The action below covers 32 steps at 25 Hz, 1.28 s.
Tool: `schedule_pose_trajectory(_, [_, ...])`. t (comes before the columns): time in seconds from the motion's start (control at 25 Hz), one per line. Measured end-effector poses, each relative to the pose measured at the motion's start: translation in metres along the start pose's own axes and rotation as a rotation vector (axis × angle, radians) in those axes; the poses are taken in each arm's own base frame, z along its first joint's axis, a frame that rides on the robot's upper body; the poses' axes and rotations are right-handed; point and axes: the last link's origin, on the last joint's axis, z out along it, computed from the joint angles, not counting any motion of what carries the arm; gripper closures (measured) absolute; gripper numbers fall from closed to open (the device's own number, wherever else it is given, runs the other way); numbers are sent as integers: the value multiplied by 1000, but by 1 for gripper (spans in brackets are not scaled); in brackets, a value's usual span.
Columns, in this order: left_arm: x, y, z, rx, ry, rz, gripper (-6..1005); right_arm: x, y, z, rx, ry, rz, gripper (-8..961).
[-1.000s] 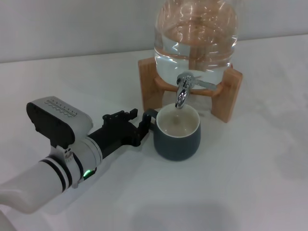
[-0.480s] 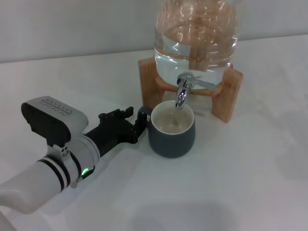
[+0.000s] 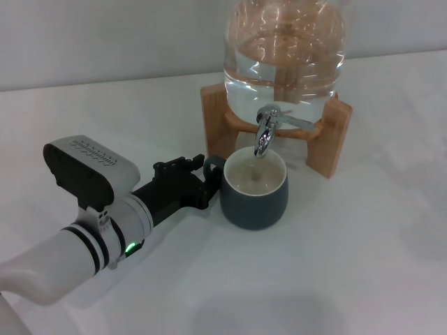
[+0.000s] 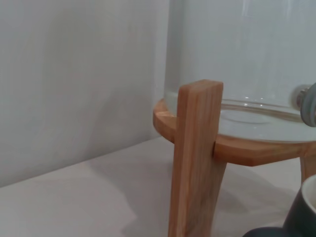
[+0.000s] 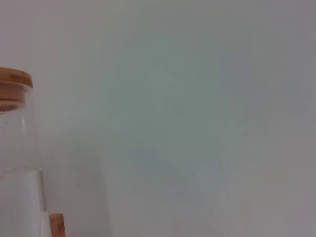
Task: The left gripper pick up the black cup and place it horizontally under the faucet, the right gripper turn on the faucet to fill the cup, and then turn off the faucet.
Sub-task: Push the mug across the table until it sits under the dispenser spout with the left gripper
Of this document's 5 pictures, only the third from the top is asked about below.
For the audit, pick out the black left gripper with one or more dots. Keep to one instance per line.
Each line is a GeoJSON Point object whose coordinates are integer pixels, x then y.
{"type": "Point", "coordinates": [171, 192]}

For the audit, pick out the dark teal ceramic mug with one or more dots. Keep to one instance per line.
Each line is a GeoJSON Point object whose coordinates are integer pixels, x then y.
{"type": "Point", "coordinates": [253, 209]}

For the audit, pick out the chrome dispenser faucet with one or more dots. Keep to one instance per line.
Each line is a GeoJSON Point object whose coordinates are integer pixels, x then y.
{"type": "Point", "coordinates": [264, 139]}

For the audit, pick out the light wooden dispenser stand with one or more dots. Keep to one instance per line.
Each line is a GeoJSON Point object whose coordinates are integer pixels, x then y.
{"type": "Point", "coordinates": [216, 118]}

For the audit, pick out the clear glass water dispenser jar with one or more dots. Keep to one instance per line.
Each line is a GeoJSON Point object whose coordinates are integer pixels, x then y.
{"type": "Point", "coordinates": [279, 80]}

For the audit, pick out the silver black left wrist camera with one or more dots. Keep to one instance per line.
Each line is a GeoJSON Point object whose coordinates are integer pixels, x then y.
{"type": "Point", "coordinates": [84, 172]}

